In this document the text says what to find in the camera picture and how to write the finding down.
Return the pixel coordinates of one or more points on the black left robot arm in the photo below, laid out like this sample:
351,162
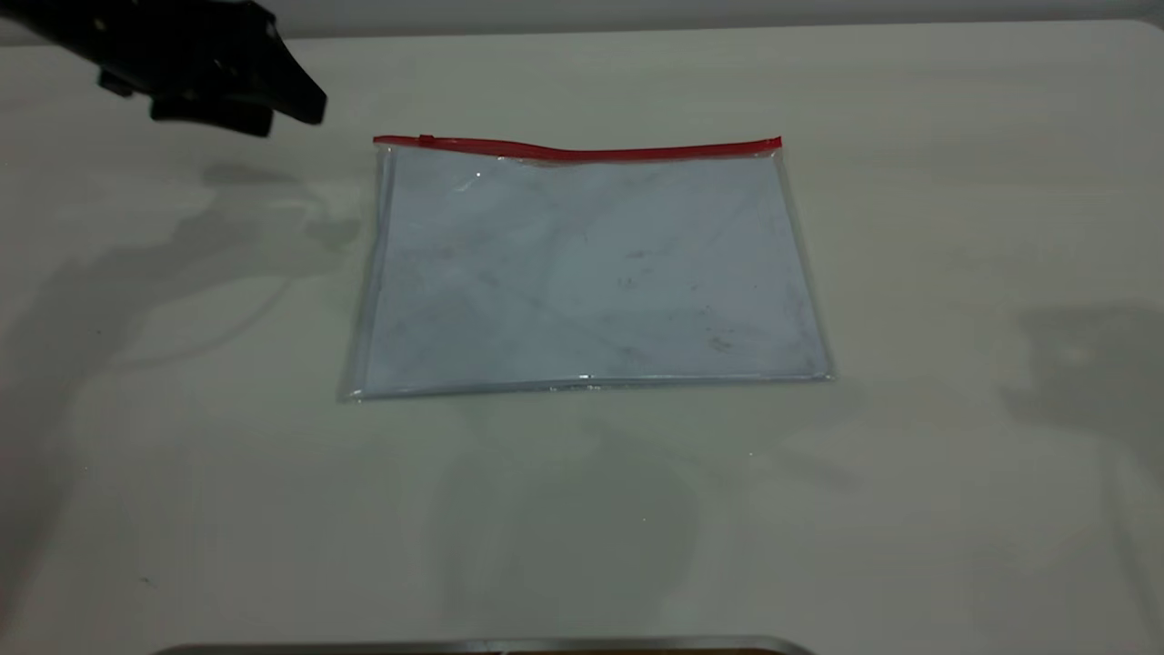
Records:
41,18

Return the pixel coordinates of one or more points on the clear plastic red-zipper bag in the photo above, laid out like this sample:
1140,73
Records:
591,273

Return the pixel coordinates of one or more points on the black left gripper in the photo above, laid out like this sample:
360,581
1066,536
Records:
182,45

